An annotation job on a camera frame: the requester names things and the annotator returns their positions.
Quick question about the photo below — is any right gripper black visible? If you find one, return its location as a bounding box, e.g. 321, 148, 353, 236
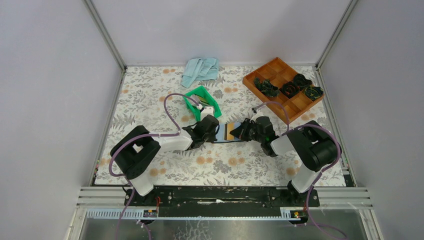
230, 118, 264, 144

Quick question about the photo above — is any black card holder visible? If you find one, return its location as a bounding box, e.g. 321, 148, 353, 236
212, 122, 242, 144

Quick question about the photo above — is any green plastic bin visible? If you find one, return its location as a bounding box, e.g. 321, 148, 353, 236
183, 86, 222, 122

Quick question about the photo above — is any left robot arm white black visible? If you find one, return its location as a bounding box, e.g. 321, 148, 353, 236
110, 114, 219, 206

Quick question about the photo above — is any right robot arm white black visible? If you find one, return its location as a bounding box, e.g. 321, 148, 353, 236
229, 116, 342, 206

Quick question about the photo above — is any stack of cards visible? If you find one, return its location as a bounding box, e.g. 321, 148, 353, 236
191, 94, 210, 107

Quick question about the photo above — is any orange compartment tray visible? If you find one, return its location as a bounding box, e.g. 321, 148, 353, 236
242, 57, 325, 123

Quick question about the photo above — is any light blue cloth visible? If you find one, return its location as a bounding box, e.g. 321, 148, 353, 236
181, 57, 220, 88

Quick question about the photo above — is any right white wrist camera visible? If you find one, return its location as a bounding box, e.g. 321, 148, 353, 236
250, 111, 264, 122

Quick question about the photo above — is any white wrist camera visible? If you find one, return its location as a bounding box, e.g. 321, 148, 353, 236
198, 105, 215, 121
250, 111, 264, 122

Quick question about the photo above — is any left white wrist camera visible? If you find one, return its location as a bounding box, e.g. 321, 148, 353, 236
198, 105, 215, 121

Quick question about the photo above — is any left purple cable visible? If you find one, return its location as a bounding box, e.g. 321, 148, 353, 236
108, 93, 204, 240

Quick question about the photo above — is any purple cable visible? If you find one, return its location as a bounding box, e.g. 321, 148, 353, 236
251, 101, 349, 240
108, 93, 204, 240

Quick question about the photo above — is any dark rolled strap left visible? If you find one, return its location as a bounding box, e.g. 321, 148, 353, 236
253, 76, 280, 99

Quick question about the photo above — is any dark rolled strap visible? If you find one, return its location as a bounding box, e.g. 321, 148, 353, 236
304, 86, 325, 102
292, 73, 313, 91
279, 81, 301, 100
253, 76, 280, 99

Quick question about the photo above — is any dark rolled strap middle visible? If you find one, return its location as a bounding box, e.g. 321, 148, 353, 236
279, 81, 301, 100

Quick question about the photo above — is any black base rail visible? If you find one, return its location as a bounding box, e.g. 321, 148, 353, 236
124, 186, 320, 218

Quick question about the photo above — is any dark rolled strap top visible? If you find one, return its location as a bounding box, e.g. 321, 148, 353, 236
292, 73, 313, 91

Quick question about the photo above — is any dark rolled strap right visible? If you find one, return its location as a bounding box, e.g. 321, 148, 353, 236
304, 86, 325, 102

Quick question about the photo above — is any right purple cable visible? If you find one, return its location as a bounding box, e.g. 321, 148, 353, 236
251, 101, 349, 240

